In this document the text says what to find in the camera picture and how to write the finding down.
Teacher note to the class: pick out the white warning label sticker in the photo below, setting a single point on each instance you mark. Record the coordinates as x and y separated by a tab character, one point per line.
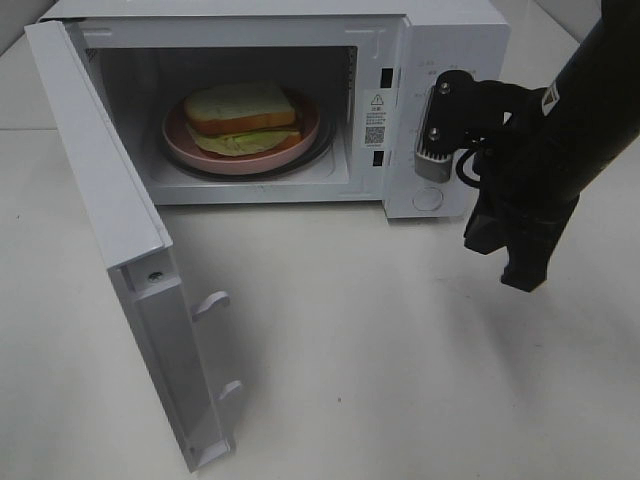
377	105

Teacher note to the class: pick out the white microwave oven body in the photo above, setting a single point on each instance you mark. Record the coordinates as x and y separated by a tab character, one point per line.
153	53

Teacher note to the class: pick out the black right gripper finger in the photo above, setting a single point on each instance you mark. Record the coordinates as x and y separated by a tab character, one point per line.
487	228
529	252

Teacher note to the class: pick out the round white door button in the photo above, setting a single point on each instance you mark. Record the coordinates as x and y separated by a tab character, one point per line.
428	199

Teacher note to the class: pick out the pink plate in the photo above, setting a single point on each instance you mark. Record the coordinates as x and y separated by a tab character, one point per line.
294	150

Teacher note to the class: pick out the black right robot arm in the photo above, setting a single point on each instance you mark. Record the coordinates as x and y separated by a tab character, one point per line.
596	115

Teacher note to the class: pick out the wrist camera with silver heatsink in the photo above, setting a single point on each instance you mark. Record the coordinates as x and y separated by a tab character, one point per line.
442	128

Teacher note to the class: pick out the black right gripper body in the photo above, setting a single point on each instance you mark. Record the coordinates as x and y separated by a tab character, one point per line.
504	125

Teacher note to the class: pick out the sandwich with lettuce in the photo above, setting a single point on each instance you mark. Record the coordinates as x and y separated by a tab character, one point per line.
236	120

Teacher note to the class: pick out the white microwave door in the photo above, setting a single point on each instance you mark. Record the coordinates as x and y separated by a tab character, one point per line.
136	248

